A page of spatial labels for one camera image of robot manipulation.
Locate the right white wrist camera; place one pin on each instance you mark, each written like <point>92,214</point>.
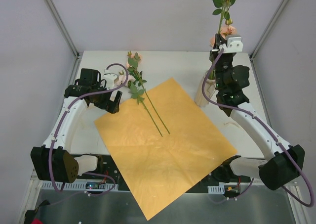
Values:
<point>232,44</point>

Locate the left controller board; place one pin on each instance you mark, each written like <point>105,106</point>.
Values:
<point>100,187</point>

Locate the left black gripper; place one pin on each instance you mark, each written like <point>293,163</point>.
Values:
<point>108,101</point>

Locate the right aluminium frame post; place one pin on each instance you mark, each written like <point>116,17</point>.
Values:
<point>270,26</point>

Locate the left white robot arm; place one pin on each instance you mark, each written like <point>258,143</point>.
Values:
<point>52,160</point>

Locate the right controller board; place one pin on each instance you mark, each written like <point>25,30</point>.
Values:
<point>222,189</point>

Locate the pink flower stem three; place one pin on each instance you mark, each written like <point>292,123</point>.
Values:
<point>136,87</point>

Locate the red object bottom left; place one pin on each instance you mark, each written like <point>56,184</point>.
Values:
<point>36,221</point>

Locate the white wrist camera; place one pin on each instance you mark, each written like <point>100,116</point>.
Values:
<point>110,79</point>
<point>232,44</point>

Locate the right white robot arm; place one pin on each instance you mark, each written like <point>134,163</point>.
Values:
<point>282,161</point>

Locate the controller board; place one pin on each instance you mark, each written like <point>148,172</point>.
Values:
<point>100,187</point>
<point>222,189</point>

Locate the pink flower stem two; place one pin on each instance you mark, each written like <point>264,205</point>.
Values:
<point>224,1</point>

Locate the pink flower stem four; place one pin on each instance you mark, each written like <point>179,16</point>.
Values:
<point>133,62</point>

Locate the cream printed ribbon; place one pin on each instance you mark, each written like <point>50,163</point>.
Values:
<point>231,123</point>

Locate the aluminium frame post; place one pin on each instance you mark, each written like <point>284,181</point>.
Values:
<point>270,26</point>
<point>62,28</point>

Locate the orange wrapping paper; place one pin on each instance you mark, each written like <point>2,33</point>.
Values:
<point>195,142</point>

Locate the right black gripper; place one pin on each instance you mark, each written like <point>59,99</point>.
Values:
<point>219,50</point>

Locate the pink flower stem one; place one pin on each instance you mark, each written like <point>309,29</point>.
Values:
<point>227,28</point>

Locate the left aluminium frame post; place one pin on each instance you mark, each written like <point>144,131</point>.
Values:
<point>62,28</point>

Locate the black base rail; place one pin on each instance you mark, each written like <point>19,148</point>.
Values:
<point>159,178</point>

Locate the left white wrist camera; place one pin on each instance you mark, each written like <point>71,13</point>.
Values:
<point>110,79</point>

